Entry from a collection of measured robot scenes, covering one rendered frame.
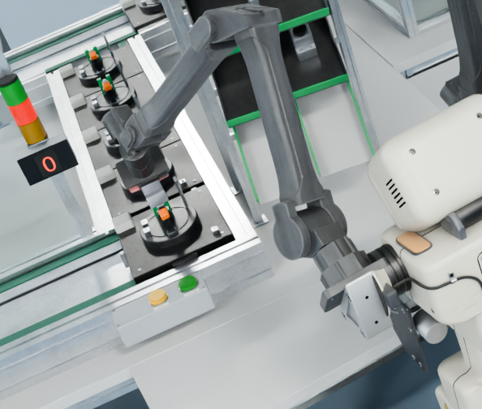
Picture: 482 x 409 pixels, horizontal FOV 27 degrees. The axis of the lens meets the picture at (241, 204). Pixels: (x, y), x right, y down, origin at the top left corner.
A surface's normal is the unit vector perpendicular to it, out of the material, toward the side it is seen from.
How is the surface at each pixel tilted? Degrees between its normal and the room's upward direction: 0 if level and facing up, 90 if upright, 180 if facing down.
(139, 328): 90
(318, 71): 25
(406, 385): 0
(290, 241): 68
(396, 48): 0
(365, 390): 0
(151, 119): 64
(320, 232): 45
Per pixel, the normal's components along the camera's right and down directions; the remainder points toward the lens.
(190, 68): -0.76, 0.29
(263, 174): -0.14, -0.17
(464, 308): 0.33, 0.31
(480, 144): 0.07, -0.22
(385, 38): -0.31, -0.78
